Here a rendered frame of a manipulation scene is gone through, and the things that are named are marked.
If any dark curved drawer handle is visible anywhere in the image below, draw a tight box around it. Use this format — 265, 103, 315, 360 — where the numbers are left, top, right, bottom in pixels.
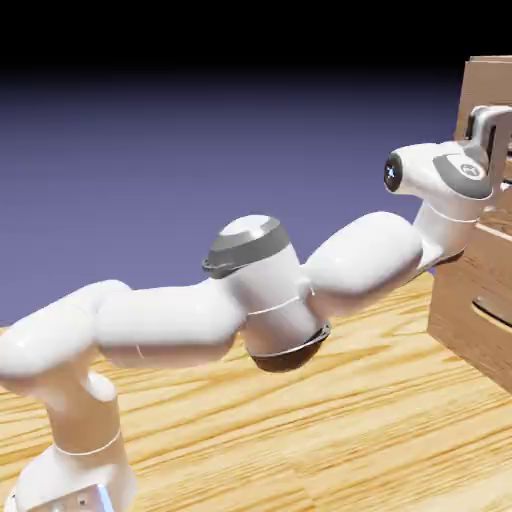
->
470, 295, 512, 329

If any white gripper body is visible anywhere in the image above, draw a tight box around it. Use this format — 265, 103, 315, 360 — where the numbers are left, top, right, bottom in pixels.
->
464, 104, 512, 158

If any wooden drawer front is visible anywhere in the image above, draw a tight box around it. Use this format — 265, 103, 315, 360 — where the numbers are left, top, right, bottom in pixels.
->
426, 222, 512, 396
454, 60, 512, 193

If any light wooden cabinet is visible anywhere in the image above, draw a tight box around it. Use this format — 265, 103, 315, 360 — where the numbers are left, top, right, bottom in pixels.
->
426, 54, 512, 396

